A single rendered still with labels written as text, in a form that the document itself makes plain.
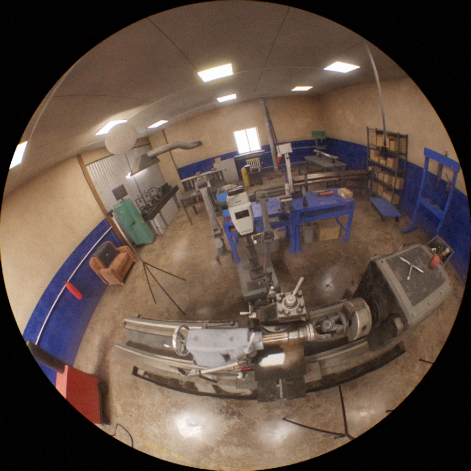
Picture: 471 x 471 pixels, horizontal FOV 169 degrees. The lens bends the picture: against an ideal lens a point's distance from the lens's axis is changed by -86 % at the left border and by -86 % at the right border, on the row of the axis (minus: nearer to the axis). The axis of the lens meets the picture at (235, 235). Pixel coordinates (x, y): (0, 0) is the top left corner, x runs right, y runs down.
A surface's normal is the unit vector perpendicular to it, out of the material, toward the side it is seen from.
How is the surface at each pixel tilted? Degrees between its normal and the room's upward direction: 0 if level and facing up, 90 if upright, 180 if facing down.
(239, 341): 0
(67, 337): 90
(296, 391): 0
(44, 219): 90
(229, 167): 90
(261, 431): 0
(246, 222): 90
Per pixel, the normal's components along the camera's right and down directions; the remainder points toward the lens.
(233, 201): 0.12, 0.56
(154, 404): -0.25, -0.78
